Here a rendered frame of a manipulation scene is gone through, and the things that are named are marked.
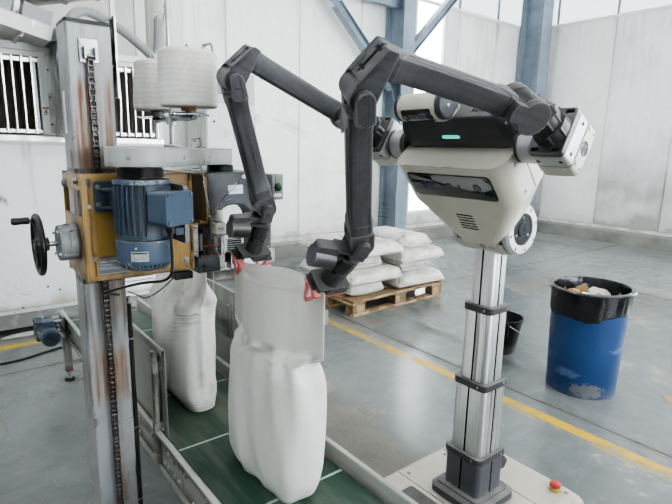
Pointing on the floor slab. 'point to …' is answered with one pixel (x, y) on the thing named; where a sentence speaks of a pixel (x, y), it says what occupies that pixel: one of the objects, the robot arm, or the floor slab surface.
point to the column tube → (93, 333)
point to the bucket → (512, 331)
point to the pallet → (355, 306)
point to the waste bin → (587, 336)
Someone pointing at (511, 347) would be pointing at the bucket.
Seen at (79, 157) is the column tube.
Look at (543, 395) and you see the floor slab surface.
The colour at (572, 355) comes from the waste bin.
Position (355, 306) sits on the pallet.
